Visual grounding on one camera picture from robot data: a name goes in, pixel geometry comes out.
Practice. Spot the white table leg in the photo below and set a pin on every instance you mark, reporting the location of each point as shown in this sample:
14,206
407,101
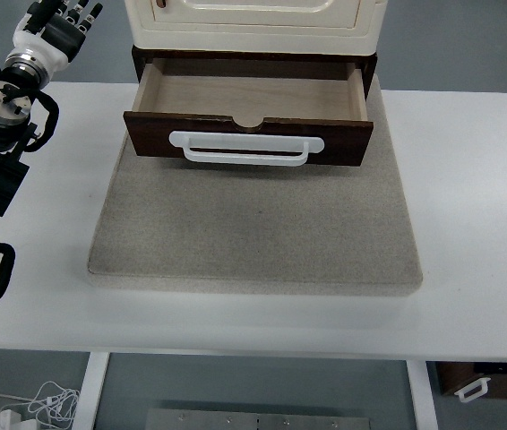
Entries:
92,385
421,395

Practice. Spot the cream upper cabinet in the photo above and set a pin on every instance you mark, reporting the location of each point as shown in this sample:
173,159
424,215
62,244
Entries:
331,28

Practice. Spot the white right table leg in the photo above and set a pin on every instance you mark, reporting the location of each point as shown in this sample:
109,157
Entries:
421,395

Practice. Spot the spare dark wooden drawer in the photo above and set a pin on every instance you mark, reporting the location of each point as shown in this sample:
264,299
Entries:
470,380

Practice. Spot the white spare drawer handle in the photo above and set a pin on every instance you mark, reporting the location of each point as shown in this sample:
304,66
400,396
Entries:
473,390

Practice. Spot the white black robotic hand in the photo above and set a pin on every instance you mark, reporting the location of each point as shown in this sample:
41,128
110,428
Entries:
51,33

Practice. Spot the white left table leg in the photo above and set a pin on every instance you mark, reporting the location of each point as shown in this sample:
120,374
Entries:
92,385

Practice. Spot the white power adapter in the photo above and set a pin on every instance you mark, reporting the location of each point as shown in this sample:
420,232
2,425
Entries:
11,420

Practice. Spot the beige fabric mat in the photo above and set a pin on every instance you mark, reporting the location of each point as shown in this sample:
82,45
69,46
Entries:
174,225

